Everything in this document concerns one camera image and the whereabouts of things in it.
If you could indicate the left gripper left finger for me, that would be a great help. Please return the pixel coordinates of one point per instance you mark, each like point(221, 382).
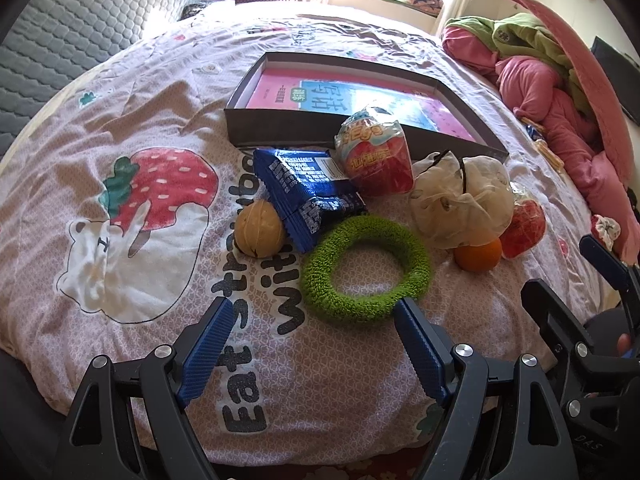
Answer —
point(198, 349)

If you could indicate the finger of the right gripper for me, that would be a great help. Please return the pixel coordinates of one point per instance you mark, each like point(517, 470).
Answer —
point(557, 325)
point(622, 278)

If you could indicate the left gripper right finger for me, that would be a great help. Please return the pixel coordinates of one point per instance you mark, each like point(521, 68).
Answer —
point(430, 358)

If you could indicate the orange mandarin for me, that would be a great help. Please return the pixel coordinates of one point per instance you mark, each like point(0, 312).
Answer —
point(478, 259)

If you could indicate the walnut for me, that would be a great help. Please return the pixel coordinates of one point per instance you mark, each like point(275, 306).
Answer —
point(259, 232)

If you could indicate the beige mesh scrunchie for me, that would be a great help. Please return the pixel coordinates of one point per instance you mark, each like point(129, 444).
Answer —
point(458, 202)

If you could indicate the red white surprise egg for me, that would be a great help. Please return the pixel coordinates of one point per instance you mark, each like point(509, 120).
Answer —
point(373, 151)

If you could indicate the floral scrunchie at edge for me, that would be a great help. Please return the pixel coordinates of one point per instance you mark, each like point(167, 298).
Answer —
point(605, 230)

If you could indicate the pink blanket pile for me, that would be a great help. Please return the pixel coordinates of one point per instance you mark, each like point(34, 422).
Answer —
point(532, 90)

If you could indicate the yellow biscuit packet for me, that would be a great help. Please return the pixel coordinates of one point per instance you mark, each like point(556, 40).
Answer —
point(542, 147)

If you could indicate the small blue snack packet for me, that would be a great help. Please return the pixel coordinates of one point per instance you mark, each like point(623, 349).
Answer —
point(536, 132)

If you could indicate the black television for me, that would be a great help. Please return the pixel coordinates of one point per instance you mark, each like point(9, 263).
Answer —
point(623, 74)

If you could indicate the green blanket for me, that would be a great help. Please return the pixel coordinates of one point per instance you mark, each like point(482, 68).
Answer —
point(525, 35)

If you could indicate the pink blue book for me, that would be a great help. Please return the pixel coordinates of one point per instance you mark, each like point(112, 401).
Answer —
point(314, 91)

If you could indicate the dark cardboard box tray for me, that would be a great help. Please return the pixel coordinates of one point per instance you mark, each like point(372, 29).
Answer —
point(248, 127)

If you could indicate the floral cushion on sill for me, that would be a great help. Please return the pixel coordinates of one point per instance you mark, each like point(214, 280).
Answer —
point(429, 7)

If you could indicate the grey quilted headboard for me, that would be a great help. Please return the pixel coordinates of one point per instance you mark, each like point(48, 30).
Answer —
point(52, 42)

